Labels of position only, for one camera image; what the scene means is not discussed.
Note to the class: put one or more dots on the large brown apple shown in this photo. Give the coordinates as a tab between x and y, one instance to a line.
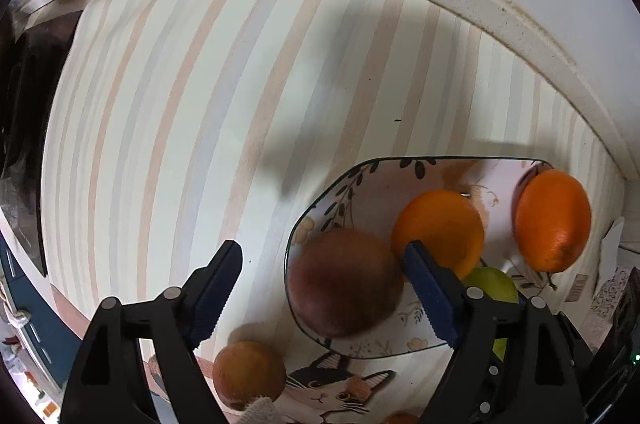
345	284

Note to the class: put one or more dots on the orange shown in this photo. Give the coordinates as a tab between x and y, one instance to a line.
440	224
552	219

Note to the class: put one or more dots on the white paper sheet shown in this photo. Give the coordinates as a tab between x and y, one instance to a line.
612	249

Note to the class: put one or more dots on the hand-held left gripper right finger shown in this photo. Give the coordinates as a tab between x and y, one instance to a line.
430	294

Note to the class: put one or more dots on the small orange brown fruit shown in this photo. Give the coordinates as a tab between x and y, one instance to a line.
247	374

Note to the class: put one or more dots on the green apple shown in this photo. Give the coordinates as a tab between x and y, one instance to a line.
492	284

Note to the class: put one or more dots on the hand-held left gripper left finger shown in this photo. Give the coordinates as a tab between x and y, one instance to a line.
215	299

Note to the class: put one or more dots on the floral ceramic plate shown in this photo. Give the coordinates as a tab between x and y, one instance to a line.
380	184

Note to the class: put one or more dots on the blue kitchen cabinet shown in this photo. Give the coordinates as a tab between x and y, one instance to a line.
47	346

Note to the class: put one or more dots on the brown mat label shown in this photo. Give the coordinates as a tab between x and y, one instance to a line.
579	286

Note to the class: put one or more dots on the striped cat print mat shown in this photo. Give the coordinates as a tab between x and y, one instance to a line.
200	104

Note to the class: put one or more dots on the black glass hob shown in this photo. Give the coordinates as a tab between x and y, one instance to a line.
30	104

